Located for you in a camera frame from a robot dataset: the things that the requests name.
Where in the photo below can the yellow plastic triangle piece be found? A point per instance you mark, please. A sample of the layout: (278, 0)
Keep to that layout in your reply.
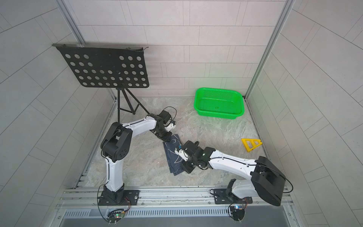
(251, 144)

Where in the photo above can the right green circuit board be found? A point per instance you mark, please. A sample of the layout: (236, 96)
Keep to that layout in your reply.
(236, 213)

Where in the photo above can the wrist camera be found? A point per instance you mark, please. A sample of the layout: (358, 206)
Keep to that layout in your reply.
(170, 126)
(181, 153)

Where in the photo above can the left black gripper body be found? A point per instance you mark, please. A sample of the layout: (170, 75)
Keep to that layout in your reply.
(163, 134)

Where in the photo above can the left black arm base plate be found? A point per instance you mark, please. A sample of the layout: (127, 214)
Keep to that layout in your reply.
(121, 198)

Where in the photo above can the green circuit board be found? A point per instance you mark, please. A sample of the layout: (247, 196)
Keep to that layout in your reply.
(116, 215)
(236, 213)

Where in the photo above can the dark blue embroidered pillowcase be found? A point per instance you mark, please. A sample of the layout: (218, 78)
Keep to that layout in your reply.
(174, 161)

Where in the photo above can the green plastic basket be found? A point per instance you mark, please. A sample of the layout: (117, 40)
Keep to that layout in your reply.
(219, 103)

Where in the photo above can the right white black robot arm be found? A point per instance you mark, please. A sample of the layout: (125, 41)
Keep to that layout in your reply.
(261, 178)

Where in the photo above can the black perforated music stand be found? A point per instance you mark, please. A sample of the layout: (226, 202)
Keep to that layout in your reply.
(111, 68)

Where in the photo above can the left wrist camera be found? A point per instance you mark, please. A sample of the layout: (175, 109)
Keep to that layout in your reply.
(170, 126)

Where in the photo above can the aluminium front rail frame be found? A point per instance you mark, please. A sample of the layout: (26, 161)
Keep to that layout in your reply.
(190, 201)

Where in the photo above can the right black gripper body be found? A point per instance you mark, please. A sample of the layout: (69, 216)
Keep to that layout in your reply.
(192, 162)

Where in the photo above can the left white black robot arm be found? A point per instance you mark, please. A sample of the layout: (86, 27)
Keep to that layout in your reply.
(116, 144)

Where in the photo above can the left green circuit board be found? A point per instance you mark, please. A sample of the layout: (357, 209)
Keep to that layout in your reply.
(116, 215)

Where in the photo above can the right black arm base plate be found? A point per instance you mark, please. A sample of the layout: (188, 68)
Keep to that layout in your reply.
(222, 197)

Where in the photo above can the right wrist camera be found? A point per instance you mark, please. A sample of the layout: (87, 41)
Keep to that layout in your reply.
(181, 153)

